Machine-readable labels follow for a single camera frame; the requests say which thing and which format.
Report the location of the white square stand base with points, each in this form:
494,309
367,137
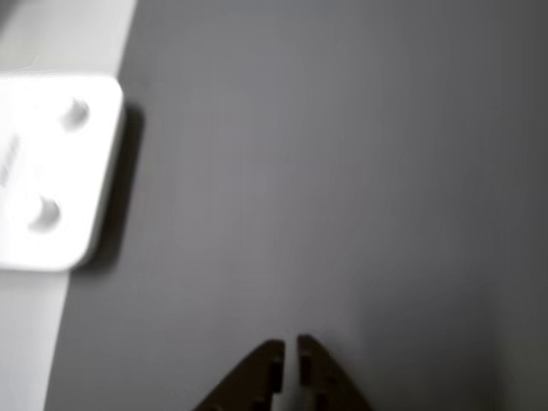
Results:
47,171

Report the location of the dark gray table mat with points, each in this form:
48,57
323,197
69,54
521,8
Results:
299,171

